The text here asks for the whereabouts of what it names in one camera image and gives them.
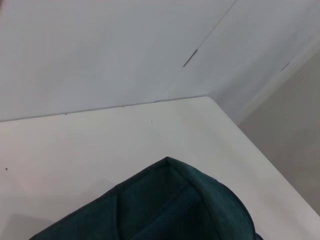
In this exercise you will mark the dark teal fabric lunch bag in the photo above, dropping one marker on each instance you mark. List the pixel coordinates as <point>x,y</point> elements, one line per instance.
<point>175,207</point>

